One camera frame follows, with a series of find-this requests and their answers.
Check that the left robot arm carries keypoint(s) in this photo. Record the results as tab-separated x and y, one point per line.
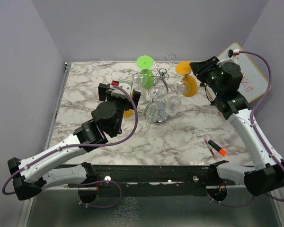
47	169

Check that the orange plastic goblet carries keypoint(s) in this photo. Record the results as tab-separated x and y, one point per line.
183	68
128	112

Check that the chrome wine glass rack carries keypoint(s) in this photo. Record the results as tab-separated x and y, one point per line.
162	77

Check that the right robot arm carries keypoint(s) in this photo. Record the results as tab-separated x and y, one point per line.
267	173

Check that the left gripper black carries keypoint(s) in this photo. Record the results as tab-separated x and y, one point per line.
105	95

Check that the red pen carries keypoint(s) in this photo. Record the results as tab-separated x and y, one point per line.
209	147

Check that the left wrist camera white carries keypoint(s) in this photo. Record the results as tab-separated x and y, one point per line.
125	85

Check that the green plastic wine glass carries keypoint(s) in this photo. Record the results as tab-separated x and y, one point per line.
145	62

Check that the clear tall glass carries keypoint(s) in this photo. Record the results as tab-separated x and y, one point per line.
155	111

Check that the black front rail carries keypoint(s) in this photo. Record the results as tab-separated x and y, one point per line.
149	181

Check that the black orange highlighter marker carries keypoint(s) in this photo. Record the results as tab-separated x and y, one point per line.
217	148

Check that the clear wine glass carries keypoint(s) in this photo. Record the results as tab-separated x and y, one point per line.
174	102
139	81

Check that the small whiteboard yellow frame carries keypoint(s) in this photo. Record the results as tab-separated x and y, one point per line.
254	83

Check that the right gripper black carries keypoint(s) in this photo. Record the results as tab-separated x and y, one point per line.
199	67

